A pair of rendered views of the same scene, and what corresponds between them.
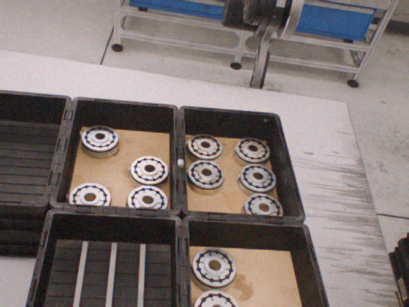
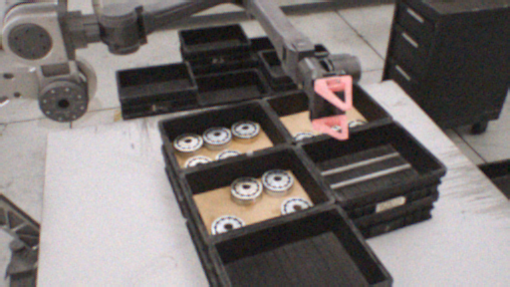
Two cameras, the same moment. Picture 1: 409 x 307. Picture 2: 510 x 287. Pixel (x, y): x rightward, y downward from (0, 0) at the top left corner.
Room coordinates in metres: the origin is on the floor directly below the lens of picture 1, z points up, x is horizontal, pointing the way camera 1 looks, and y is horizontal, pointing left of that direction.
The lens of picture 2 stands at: (1.07, 1.27, 1.98)
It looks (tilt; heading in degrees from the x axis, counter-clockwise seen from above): 38 degrees down; 258
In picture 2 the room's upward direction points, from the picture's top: straight up
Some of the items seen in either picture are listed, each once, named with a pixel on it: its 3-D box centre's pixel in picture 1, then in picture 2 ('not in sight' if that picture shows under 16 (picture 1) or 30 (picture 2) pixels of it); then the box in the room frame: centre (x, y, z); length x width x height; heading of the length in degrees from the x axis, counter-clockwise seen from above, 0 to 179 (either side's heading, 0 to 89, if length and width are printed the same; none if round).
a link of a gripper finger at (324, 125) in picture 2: not in sight; (335, 118); (0.75, 0.55, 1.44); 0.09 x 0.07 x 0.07; 92
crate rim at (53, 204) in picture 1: (121, 152); (255, 189); (0.82, 0.16, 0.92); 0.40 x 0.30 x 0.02; 9
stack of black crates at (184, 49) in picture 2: not in sight; (215, 69); (0.69, -1.54, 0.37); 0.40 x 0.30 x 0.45; 3
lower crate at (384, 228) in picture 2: not in sight; (363, 194); (0.42, 0.10, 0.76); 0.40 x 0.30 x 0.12; 9
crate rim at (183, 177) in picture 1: (235, 160); (222, 134); (0.86, -0.13, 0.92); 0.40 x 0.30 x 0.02; 9
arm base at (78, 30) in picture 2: not in sight; (81, 29); (1.22, 0.09, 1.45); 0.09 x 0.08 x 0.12; 93
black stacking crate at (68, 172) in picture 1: (121, 166); (254, 201); (0.82, 0.16, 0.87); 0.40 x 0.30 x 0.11; 9
